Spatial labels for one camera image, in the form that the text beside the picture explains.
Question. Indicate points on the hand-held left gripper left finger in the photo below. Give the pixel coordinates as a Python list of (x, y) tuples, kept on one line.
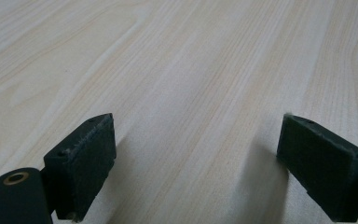
[(80, 168)]

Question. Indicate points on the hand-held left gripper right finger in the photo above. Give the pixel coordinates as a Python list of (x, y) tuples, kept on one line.
[(323, 168)]

